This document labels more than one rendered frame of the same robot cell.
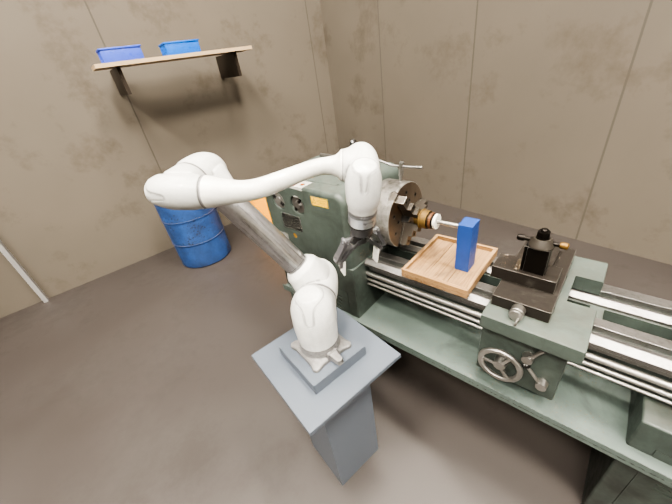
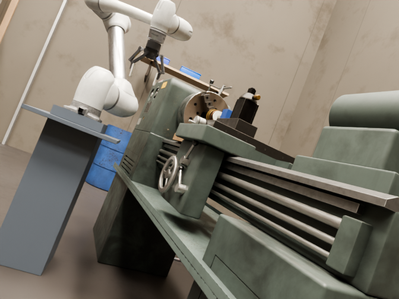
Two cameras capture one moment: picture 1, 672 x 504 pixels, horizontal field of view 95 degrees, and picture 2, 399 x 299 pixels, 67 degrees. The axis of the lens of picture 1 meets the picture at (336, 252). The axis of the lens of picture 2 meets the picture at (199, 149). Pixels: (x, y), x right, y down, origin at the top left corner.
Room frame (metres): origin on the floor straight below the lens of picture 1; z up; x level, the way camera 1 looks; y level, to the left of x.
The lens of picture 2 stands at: (-0.39, -1.05, 0.78)
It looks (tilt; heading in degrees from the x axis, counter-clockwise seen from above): 3 degrees up; 21
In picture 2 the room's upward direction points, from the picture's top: 22 degrees clockwise
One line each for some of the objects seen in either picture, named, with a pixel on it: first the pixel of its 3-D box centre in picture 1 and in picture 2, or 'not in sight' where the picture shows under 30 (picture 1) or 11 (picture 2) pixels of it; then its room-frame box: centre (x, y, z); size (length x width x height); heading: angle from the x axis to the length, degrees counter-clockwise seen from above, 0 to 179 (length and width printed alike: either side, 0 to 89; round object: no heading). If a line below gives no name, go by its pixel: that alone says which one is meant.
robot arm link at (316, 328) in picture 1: (313, 313); (97, 88); (0.86, 0.12, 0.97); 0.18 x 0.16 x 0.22; 172
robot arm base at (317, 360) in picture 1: (322, 344); (84, 110); (0.83, 0.11, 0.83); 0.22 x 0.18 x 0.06; 34
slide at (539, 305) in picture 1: (535, 275); (245, 143); (0.89, -0.74, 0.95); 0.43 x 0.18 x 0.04; 134
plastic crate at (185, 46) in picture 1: (180, 48); (189, 75); (3.67, 1.16, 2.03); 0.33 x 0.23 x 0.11; 124
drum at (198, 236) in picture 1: (193, 222); (115, 158); (3.22, 1.51, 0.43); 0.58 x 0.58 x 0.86
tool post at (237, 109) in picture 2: (536, 256); (243, 112); (0.85, -0.69, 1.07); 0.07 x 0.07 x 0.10; 44
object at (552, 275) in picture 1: (525, 272); (234, 127); (0.86, -0.67, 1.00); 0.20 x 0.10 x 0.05; 44
